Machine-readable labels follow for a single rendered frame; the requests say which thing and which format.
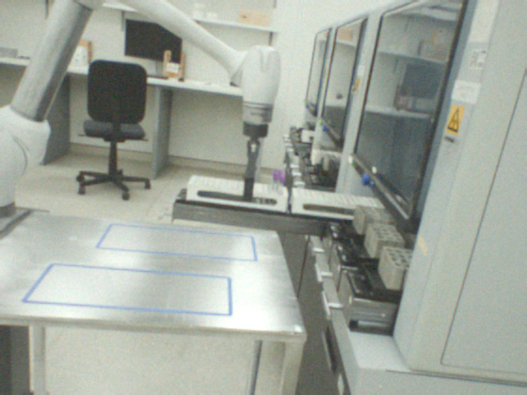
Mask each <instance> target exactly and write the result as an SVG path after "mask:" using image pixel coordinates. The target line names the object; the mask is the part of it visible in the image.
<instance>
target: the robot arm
mask: <svg viewBox="0 0 527 395"><path fill-rule="evenodd" d="M117 1H118V2H120V3H122V4H123V5H124V6H128V7H130V8H132V9H134V10H136V11H137V12H139V13H142V14H144V15H145V16H147V17H148V18H150V19H151V20H154V21H155V22H157V23H158V24H160V25H161V26H163V27H164V28H166V29H167V30H169V31H170V32H171V33H173V34H176V35H177V36H178V37H180V38H181V39H183V40H186V41H188V42H189V43H190V44H191V45H193V46H195V47H196V48H198V49H200V50H201V51H202V52H204V53H205V54H207V55H208V56H210V57H211V58H213V59H214V60H215V61H217V62H219V63H220V65H221V66H222V67H224V68H226V70H227V73H228V74H229V79H230V80H232V81H233V82H234V83H235V84H236V85H237V86H238V87H240V88H241V89H242V91H243V93H244V102H243V110H242V111H243V117H242V120H244V125H243V135H247V136H250V141H248V142H247V148H248V151H247V158H248V163H247V169H246V172H245V177H244V179H245V186H244V194H243V200H244V201H250V202H252V199H253V191H254V184H255V171H256V170H257V167H256V165H257V158H258V155H259V149H260V147H261V142H259V141H258V140H259V139H258V138H259V137H261V138H264V137H267V136H268V123H271V122H272V118H273V111H274V107H275V106H274V105H275V99H276V97H277V94H278V91H279V81H280V67H281V63H280V56H279V51H278V50H277V49H275V48H271V47H269V46H264V45H257V46H252V47H251V48H250V51H248V50H245V51H243V52H238V51H236V50H234V49H232V48H230V47H228V46H227V45H226V44H225V43H223V42H222V41H220V40H218V39H216V38H215V37H214V36H213V35H210V34H209V33H208V32H207V31H206V30H205V29H203V28H201V27H200V26H199V25H198V24H196V23H195V22H193V21H192V20H190V19H189V18H188V17H187V16H186V15H185V14H183V13H182V12H180V11H179V10H178V9H176V8H175V7H174V6H172V5H171V4H170V3H169V2H168V1H167V0H117ZM104 3H105V0H55V2H54V3H53V8H52V9H51V11H50V14H49V16H48V17H47V22H46V24H45V26H44V27H43V29H42V31H41V33H40V38H39V41H38V42H37V45H36V47H35V51H34V53H33V55H32V56H31V58H30V60H29V62H28V67H27V68H26V70H25V73H24V75H23V80H22V82H21V83H20V85H19V87H18V89H17V91H16V95H15V97H14V99H13V101H12V104H11V105H7V106H4V107H3V108H1V109H0V234H1V233H4V232H5V230H6V229H7V228H9V227H10V226H11V225H13V224H15V223H16V222H18V220H19V219H21V218H24V217H26V216H27V215H30V214H31V210H30V209H29V208H26V207H18V206H16V203H15V190H16V186H17V185H18V181H19V179H20V178H21V177H23V176H24V175H27V174H28V173H30V172H31V171H32V169H34V168H36V167H37V166H38V165H39V163H40V162H41V161H42V159H43V157H44V156H45V147H46V144H47V140H48V137H49V135H50V132H51V129H50V126H49V124H48V122H47V120H46V117H47V115H48V113H49V111H50V107H51V106H52V103H53V101H54V99H55V98H56V94H57V92H58V89H59V88H60V86H61V84H62V80H63V78H64V76H65V74H66V72H67V70H68V68H69V65H70V63H71V62H72V58H73V57H74V52H75V50H76V49H77V47H78V44H79V43H80V41H81V37H82V36H83V34H84V32H85V30H86V28H87V24H88V21H89V19H90V17H91V15H92V11H93V10H95V11H97V10H99V8H101V7H102V5H103V4H104Z"/></svg>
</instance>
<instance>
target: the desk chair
mask: <svg viewBox="0 0 527 395"><path fill-rule="evenodd" d="M147 79H148V75H147V72H146V69H145V68H144V67H143V66H142V65H139V64H136V63H129V62H121V61H115V60H107V59H95V60H94V61H92V62H91V63H89V65H88V114H89V116H90V118H91V119H93V120H84V133H85V134H79V135H78V136H87V137H90V138H97V139H103V140H104V142H110V152H109V164H108V174H106V173H100V172H94V171H87V170H79V175H77V176H76V181H77V182H79V186H80V187H79V194H81V193H83V194H85V193H86V187H85V186H91V185H94V184H99V183H104V182H112V183H114V184H115V185H117V187H118V188H120V189H122V190H123V191H124V192H125V193H123V194H122V200H125V199H126V200H130V194H128V192H130V190H129V188H128V187H127V186H126V185H125V184H124V183H123V182H145V189H147V188H149V189H151V183H150V179H149V178H144V177H137V176H123V169H118V166H117V143H124V142H125V140H142V141H148V140H143V137H145V135H146V134H145V132H144V131H143V129H142V127H141V126H140V125H139V124H138V123H139V122H141V121H142V120H143V119H144V117H145V113H146V101H147ZM85 176H90V177H94V178H96V179H92V180H89V181H86V182H84V180H85Z"/></svg>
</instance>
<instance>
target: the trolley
mask: <svg viewBox="0 0 527 395"><path fill-rule="evenodd" d="M0 324H7V325H33V347H34V395H46V327H59V328H71V329H97V330H110V331H122V332H136V333H149V334H154V333H161V334H174V335H186V336H200V337H212V338H225V339H234V338H238V339H251V340H252V344H251V350H250V361H249V367H248V378H247V383H246V390H245V395H255V390H256V384H257V373H258V369H259V363H260V357H261V351H262V346H263V340H274V341H287V346H286V351H285V357H284V360H283V365H282V371H281V380H280V385H279V394H278V395H295V386H296V382H297V377H298V373H299V364H300V358H301V355H302V351H303V345H304V343H305V341H306V338H307V332H306V329H305V324H304V320H303V318H302V314H301V312H300V309H299V306H298V301H297V298H296V295H295V290H294V287H293V281H292V279H291V276H290V273H289V271H288V267H287V264H286V259H285V256H284V253H283V251H282V247H281V245H280V239H279V235H278V234H275V233H266V232H257V231H248V230H239V229H214V228H205V227H196V226H187V225H179V224H161V223H152V222H143V221H135V220H125V219H117V218H99V217H90V216H81V215H72V214H64V213H46V212H33V213H32V214H30V215H29V216H28V217H27V218H26V219H25V221H23V222H22V223H21V224H20V225H18V227H17V228H15V229H14V230H13V231H12V232H11V233H10V234H7V235H6V236H5V237H4V238H3V239H1V240H0Z"/></svg>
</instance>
